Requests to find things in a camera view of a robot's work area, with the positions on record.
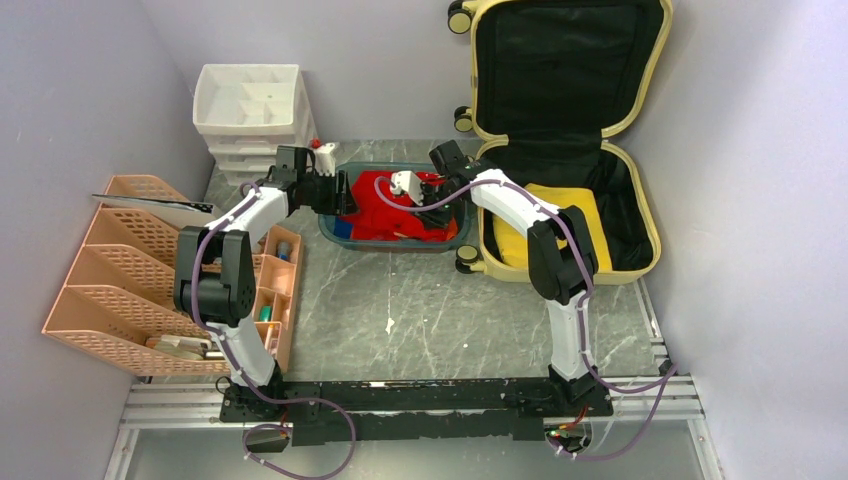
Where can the yellow hard-shell suitcase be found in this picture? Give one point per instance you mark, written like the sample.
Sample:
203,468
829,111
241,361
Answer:
552,84

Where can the teal plastic bin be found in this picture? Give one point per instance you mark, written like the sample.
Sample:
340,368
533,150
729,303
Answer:
354,169

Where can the grey folder in organizer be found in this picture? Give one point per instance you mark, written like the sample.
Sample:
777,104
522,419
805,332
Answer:
179,214

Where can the grey blue capped bottle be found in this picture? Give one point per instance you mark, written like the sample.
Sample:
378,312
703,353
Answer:
283,250

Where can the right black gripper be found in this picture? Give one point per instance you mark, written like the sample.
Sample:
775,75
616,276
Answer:
428,217

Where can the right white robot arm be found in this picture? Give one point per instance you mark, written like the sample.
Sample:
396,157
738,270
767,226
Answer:
561,256

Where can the yellow cloth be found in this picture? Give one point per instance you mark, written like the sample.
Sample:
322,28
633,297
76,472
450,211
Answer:
511,246

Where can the blue cloth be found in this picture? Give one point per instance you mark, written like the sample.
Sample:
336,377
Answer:
342,229

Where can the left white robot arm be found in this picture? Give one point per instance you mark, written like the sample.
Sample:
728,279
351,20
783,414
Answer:
214,279

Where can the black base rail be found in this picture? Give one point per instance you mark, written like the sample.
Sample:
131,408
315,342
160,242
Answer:
521,408

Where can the white plastic drawer unit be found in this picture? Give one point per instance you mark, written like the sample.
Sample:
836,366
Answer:
245,111

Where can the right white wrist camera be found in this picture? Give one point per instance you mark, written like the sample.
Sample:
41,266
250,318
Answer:
407,183

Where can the red cloth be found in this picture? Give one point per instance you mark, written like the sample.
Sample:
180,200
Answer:
378,221

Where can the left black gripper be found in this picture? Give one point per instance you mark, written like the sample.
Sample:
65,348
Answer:
341,203

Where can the orange mesh file organizer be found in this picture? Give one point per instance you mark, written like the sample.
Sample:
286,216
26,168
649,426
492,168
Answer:
118,293

